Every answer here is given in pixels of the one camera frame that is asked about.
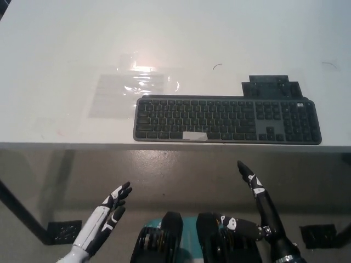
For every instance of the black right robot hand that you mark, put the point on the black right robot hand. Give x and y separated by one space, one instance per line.
270 219

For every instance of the white tape piece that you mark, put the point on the white tape piece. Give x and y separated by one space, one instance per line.
194 136

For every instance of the black table leg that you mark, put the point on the black table leg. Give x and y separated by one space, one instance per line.
22 211

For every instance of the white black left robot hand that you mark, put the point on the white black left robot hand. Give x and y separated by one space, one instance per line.
94 227

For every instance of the clear plastic sheet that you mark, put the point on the clear plastic sheet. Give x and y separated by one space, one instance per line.
116 93

